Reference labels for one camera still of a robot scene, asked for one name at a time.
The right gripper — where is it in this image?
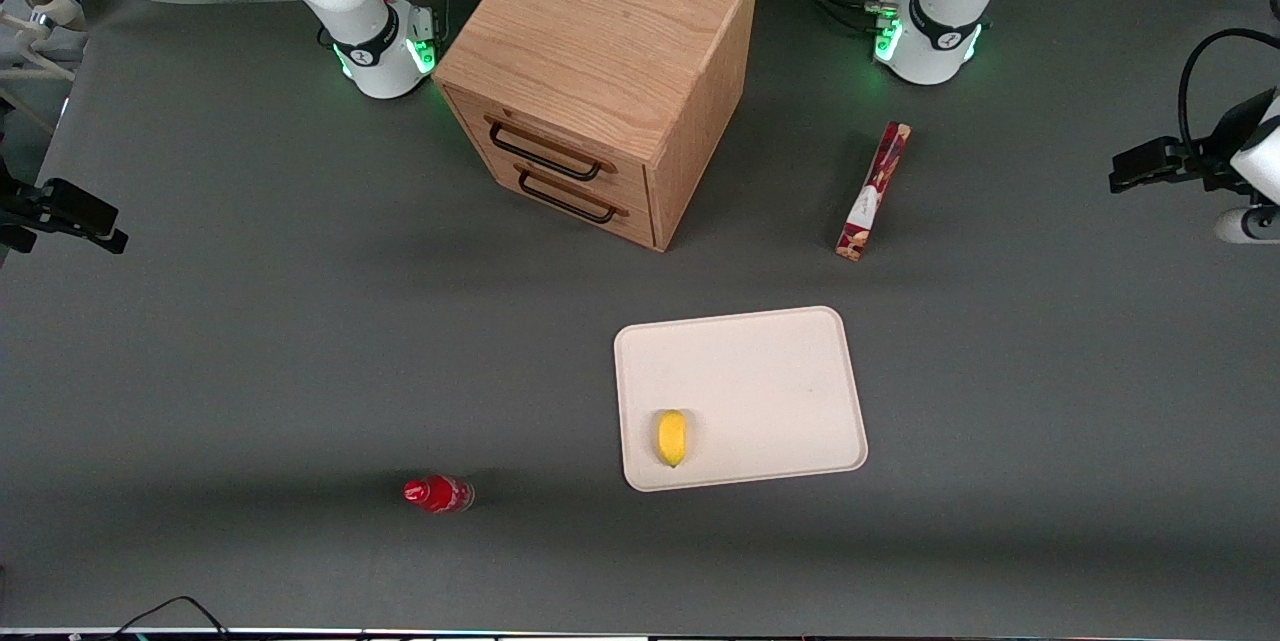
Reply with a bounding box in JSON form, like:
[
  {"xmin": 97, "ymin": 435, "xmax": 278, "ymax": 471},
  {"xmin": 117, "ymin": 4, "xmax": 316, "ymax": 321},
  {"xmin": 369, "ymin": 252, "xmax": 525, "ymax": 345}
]
[{"xmin": 0, "ymin": 156, "xmax": 130, "ymax": 256}]

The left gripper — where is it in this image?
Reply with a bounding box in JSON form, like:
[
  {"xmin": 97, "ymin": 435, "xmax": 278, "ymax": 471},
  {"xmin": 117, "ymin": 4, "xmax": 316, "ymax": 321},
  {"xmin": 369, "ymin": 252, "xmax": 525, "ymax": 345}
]
[{"xmin": 1108, "ymin": 86, "xmax": 1280, "ymax": 207}]

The red cookie box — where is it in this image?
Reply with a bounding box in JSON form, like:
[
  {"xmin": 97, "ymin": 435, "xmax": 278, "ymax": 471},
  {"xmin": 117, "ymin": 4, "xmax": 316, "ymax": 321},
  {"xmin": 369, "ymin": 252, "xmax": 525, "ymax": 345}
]
[{"xmin": 835, "ymin": 121, "xmax": 913, "ymax": 264}]

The beige stand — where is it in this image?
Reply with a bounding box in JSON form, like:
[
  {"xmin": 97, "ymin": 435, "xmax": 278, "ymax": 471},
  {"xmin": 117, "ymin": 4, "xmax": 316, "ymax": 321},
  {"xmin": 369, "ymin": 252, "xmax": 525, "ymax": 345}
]
[{"xmin": 0, "ymin": 0, "xmax": 93, "ymax": 138}]

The red soda bottle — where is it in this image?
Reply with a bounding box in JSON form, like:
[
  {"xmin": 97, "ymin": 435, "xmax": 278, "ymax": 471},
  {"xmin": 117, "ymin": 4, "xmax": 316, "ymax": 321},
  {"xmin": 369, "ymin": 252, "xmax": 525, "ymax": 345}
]
[{"xmin": 403, "ymin": 474, "xmax": 476, "ymax": 516}]

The wooden drawer cabinet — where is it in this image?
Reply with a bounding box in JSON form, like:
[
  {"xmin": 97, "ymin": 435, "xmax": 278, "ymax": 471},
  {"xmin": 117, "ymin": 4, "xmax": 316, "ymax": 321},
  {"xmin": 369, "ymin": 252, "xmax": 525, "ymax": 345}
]
[{"xmin": 431, "ymin": 0, "xmax": 760, "ymax": 253}]

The yellow lemon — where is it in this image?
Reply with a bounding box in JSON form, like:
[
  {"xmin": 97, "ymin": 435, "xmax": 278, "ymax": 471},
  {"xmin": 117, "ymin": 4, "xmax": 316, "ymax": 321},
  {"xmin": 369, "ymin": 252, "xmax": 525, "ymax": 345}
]
[{"xmin": 656, "ymin": 408, "xmax": 689, "ymax": 470}]

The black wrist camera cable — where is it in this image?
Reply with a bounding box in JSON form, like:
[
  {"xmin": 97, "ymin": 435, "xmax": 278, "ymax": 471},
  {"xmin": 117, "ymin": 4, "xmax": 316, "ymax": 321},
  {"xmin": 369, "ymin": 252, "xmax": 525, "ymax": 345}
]
[{"xmin": 1178, "ymin": 27, "xmax": 1280, "ymax": 148}]

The thin black table cable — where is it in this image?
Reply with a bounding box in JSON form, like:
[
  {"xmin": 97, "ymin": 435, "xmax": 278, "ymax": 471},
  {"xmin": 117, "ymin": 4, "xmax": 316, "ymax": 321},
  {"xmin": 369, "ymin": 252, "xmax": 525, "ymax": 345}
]
[{"xmin": 98, "ymin": 595, "xmax": 233, "ymax": 640}]

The black metal drawer handle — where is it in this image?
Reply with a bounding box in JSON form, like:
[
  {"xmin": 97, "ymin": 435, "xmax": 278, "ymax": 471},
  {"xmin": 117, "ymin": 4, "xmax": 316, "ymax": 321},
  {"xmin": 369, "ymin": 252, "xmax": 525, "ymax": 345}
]
[
  {"xmin": 517, "ymin": 168, "xmax": 618, "ymax": 225},
  {"xmin": 488, "ymin": 121, "xmax": 605, "ymax": 183}
]

